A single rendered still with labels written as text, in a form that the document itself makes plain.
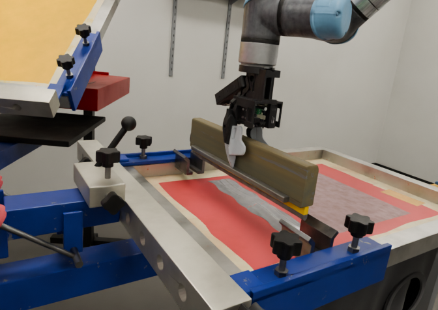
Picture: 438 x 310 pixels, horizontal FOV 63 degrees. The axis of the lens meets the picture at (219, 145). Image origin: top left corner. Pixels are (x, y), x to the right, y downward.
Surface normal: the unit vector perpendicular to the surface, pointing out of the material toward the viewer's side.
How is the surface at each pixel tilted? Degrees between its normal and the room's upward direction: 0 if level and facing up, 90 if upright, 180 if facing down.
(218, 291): 0
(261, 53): 90
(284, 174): 90
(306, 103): 90
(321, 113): 90
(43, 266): 0
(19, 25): 32
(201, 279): 0
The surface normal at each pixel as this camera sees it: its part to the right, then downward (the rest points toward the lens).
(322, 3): -0.43, -0.24
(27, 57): 0.10, -0.68
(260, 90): -0.85, 0.06
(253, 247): 0.10, -0.96
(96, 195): 0.52, 0.27
